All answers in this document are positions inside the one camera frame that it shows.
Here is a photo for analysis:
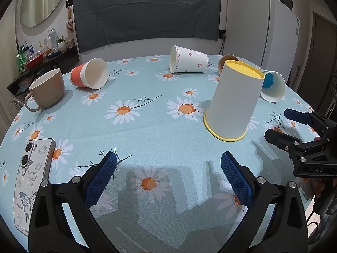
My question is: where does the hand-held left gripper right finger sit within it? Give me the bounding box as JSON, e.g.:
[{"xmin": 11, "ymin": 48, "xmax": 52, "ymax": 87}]
[{"xmin": 221, "ymin": 151, "xmax": 309, "ymax": 253}]

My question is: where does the white cup with yellow rim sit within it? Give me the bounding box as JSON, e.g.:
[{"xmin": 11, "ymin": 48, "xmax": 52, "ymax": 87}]
[{"xmin": 203, "ymin": 60, "xmax": 265, "ymax": 142}]

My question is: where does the oval wall mirror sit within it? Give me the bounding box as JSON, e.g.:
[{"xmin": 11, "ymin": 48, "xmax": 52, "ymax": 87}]
[{"xmin": 16, "ymin": 0, "xmax": 71, "ymax": 28}]

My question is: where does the hanging wooden brush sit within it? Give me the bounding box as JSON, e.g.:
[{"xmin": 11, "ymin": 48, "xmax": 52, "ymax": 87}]
[{"xmin": 66, "ymin": 5, "xmax": 75, "ymax": 36}]

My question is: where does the brown door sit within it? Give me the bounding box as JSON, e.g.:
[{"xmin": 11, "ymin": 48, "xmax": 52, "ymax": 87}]
[{"xmin": 312, "ymin": 11, "xmax": 337, "ymax": 111}]

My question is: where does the daisy print blue tablecloth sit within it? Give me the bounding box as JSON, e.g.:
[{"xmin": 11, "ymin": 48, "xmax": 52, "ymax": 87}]
[{"xmin": 0, "ymin": 54, "xmax": 337, "ymax": 253}]

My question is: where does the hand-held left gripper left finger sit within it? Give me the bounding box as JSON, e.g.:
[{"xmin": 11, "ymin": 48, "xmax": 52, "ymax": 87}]
[{"xmin": 28, "ymin": 151, "xmax": 124, "ymax": 253}]

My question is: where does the phone with butterfly case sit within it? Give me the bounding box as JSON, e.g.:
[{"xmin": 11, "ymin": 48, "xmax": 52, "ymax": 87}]
[{"xmin": 12, "ymin": 138, "xmax": 56, "ymax": 236}]

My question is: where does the clear plastic chair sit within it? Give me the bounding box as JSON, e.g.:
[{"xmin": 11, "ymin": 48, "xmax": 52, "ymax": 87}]
[{"xmin": 9, "ymin": 97, "xmax": 26, "ymax": 127}]

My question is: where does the white cup with blue inside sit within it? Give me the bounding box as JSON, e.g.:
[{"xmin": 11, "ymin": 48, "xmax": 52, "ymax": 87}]
[{"xmin": 260, "ymin": 70, "xmax": 286, "ymax": 103}]

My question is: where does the person's right hand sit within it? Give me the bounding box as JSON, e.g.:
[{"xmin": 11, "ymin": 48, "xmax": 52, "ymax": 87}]
[{"xmin": 307, "ymin": 176, "xmax": 326, "ymax": 199}]

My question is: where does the beige ceramic mug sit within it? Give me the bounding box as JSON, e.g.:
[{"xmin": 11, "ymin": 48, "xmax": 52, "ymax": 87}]
[{"xmin": 24, "ymin": 68, "xmax": 65, "ymax": 112}]

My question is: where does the brown paper cup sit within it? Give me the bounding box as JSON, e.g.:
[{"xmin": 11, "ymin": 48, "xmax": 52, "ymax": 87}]
[{"xmin": 217, "ymin": 54, "xmax": 240, "ymax": 76}]

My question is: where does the dark wooden side shelf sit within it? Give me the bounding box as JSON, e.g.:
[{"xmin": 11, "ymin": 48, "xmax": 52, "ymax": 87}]
[{"xmin": 7, "ymin": 45, "xmax": 80, "ymax": 97}]

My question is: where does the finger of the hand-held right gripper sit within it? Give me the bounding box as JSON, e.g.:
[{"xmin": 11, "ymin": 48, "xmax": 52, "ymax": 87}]
[
  {"xmin": 264, "ymin": 129, "xmax": 327, "ymax": 161},
  {"xmin": 284, "ymin": 108, "xmax": 337, "ymax": 141}
]

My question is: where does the red bowl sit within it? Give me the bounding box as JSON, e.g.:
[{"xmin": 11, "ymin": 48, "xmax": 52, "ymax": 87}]
[{"xmin": 25, "ymin": 53, "xmax": 45, "ymax": 70}]

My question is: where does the dark grey cloth cover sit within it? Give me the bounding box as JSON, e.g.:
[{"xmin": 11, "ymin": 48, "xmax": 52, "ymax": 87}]
[{"xmin": 72, "ymin": 0, "xmax": 222, "ymax": 54}]

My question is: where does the heart print white cup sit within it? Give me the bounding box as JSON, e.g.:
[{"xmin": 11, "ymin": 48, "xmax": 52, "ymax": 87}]
[{"xmin": 169, "ymin": 44, "xmax": 209, "ymax": 74}]

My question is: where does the white refrigerator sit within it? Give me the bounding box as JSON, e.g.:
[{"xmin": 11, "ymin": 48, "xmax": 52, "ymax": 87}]
[{"xmin": 221, "ymin": 0, "xmax": 301, "ymax": 87}]

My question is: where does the white thermos jug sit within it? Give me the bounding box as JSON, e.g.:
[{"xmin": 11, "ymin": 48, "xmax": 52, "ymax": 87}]
[{"xmin": 48, "ymin": 28, "xmax": 58, "ymax": 49}]

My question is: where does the orange banded paper cup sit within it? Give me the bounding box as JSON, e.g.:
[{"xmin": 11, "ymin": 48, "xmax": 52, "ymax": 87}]
[{"xmin": 70, "ymin": 58, "xmax": 109, "ymax": 90}]

